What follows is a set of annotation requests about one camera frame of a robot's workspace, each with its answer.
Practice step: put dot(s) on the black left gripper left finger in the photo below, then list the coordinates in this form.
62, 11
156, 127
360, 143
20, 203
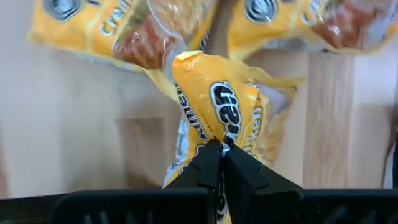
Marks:
199, 174

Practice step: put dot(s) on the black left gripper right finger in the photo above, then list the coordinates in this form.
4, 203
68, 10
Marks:
248, 186

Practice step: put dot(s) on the yellow Creamy Chicken ramen pack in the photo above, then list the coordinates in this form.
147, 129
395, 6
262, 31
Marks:
77, 34
280, 34
205, 93

